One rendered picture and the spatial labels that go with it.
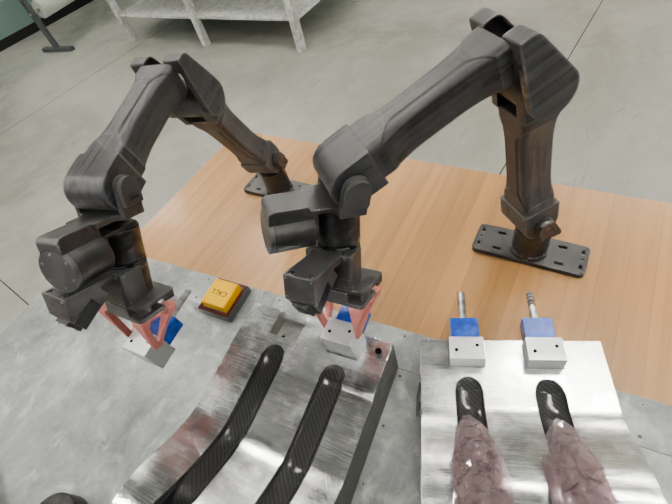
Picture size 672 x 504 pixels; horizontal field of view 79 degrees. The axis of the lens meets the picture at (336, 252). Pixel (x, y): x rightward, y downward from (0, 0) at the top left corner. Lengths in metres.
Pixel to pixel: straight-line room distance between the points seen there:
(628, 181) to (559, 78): 1.76
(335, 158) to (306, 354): 0.33
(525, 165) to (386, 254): 0.35
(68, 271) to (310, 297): 0.29
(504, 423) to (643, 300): 0.35
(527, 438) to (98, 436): 0.71
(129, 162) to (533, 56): 0.50
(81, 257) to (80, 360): 0.47
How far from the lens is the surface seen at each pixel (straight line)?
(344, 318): 0.64
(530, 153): 0.63
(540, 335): 0.69
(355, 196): 0.46
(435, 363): 0.67
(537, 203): 0.71
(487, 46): 0.51
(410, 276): 0.82
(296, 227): 0.50
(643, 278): 0.88
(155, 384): 0.88
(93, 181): 0.60
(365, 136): 0.47
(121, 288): 0.63
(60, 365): 1.05
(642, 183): 2.30
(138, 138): 0.65
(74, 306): 0.61
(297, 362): 0.66
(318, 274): 0.48
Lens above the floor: 1.47
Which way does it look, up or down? 49 degrees down
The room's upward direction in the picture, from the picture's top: 18 degrees counter-clockwise
